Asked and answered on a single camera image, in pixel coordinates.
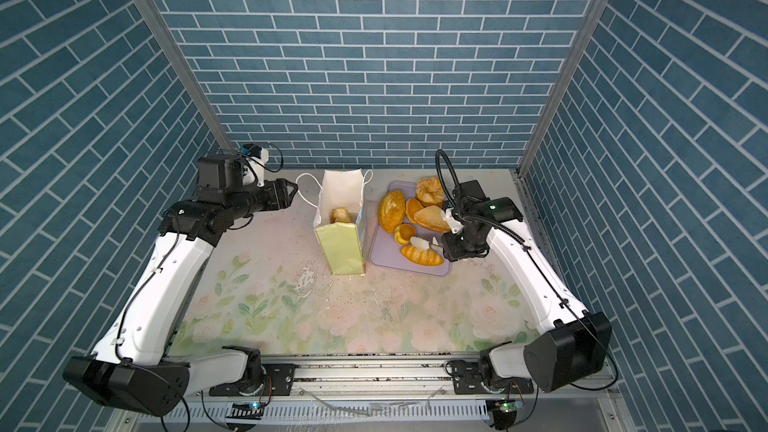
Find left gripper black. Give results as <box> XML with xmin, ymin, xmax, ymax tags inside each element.
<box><xmin>223</xmin><ymin>177</ymin><xmax>299</xmax><ymax>222</ymax></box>

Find triangular pastry bread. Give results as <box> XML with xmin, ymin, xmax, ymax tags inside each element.
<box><xmin>413</xmin><ymin>205</ymin><xmax>451</xmax><ymax>233</ymax></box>

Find metal tongs with white tips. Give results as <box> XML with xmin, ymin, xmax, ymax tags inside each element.
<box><xmin>410</xmin><ymin>236</ymin><xmax>443</xmax><ymax>255</ymax></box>

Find ridged golden loaf bread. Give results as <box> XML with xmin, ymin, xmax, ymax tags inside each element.
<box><xmin>400</xmin><ymin>245</ymin><xmax>444</xmax><ymax>267</ymax></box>

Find pretzel ring bread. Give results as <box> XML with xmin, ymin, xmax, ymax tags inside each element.
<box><xmin>331</xmin><ymin>207</ymin><xmax>352</xmax><ymax>223</ymax></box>

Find white and green paper bag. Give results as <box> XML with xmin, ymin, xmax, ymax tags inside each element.
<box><xmin>296</xmin><ymin>169</ymin><xmax>374</xmax><ymax>275</ymax></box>

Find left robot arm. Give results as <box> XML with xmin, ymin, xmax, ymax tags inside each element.
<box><xmin>62</xmin><ymin>144</ymin><xmax>298</xmax><ymax>417</ymax></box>

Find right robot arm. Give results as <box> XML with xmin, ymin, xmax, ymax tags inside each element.
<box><xmin>440</xmin><ymin>180</ymin><xmax>612</xmax><ymax>392</ymax></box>

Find sugar-topped knotted bread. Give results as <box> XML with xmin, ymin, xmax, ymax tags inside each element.
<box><xmin>416</xmin><ymin>177</ymin><xmax>446</xmax><ymax>207</ymax></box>

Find small yellow tart bread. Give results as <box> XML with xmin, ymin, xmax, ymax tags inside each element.
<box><xmin>393</xmin><ymin>223</ymin><xmax>417</xmax><ymax>246</ymax></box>

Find large oval brown bread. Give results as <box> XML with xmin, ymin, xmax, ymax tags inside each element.
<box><xmin>377</xmin><ymin>189</ymin><xmax>406</xmax><ymax>234</ymax></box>

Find small round orange bun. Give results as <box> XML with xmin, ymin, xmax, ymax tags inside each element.
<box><xmin>406</xmin><ymin>198</ymin><xmax>424</xmax><ymax>224</ymax></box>

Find lilac plastic tray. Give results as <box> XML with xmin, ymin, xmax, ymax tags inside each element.
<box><xmin>368</xmin><ymin>180</ymin><xmax>452</xmax><ymax>277</ymax></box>

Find floral table mat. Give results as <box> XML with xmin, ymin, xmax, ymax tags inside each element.
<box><xmin>169</xmin><ymin>177</ymin><xmax>537</xmax><ymax>357</ymax></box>

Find black corrugated cable hose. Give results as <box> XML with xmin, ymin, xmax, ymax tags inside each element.
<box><xmin>434</xmin><ymin>148</ymin><xmax>571</xmax><ymax>307</ymax></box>

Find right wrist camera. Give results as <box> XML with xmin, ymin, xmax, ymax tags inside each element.
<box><xmin>443</xmin><ymin>208</ymin><xmax>464</xmax><ymax>234</ymax></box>

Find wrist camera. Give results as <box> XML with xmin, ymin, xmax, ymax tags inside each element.
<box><xmin>443</xmin><ymin>208</ymin><xmax>464</xmax><ymax>234</ymax></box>
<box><xmin>239</xmin><ymin>142</ymin><xmax>284</xmax><ymax>186</ymax></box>

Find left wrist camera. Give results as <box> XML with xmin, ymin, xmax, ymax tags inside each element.
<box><xmin>239</xmin><ymin>142</ymin><xmax>284</xmax><ymax>186</ymax></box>

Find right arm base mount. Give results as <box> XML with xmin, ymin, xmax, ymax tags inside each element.
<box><xmin>443</xmin><ymin>356</ymin><xmax>534</xmax><ymax>395</ymax></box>

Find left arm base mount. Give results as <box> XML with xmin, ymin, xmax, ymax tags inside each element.
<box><xmin>209</xmin><ymin>346</ymin><xmax>296</xmax><ymax>397</ymax></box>

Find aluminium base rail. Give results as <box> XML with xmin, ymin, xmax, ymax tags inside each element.
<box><xmin>106</xmin><ymin>355</ymin><xmax>634</xmax><ymax>431</ymax></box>

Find aluminium corner post left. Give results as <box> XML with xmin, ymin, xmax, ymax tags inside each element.
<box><xmin>132</xmin><ymin>0</ymin><xmax>234</xmax><ymax>149</ymax></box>

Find aluminium corner post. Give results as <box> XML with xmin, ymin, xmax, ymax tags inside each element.
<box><xmin>517</xmin><ymin>0</ymin><xmax>609</xmax><ymax>177</ymax></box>
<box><xmin>132</xmin><ymin>0</ymin><xmax>234</xmax><ymax>149</ymax></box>

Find aluminium corner post right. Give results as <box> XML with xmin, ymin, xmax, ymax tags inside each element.
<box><xmin>517</xmin><ymin>0</ymin><xmax>609</xmax><ymax>177</ymax></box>

